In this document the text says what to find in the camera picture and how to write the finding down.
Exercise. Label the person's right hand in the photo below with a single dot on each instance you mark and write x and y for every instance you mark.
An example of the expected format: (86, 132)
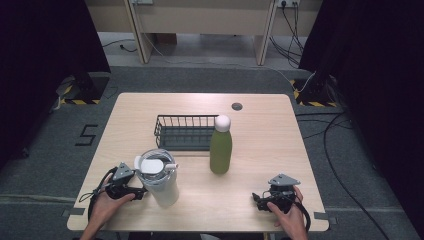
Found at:
(293, 223)

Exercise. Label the black stand base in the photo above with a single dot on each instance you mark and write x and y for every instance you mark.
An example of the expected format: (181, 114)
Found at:
(90, 88)
(315, 93)

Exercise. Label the white wall power outlet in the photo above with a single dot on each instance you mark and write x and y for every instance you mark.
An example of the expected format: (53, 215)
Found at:
(288, 2)

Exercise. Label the grey tape strip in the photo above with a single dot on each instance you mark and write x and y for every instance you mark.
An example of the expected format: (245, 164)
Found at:
(75, 211)
(325, 216)

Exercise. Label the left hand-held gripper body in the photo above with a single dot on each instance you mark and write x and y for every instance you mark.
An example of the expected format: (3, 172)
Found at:
(122, 171)

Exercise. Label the beige background desk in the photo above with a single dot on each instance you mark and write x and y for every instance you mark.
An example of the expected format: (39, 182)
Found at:
(206, 16)

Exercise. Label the round table grommet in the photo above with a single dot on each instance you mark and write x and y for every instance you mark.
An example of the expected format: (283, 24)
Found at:
(237, 106)

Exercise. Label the white tumbler with straw lid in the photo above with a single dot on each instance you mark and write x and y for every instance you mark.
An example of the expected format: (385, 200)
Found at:
(160, 186)

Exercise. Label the person's left hand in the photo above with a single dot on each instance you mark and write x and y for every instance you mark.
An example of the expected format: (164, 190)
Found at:
(103, 208)

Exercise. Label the dark curtain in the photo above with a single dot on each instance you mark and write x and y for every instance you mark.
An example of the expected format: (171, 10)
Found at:
(380, 83)
(43, 66)

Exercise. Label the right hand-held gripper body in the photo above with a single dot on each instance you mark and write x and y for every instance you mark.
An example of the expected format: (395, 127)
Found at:
(283, 180)

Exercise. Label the green bottle with white cap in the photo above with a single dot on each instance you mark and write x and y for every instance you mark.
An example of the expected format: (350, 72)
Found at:
(220, 150)

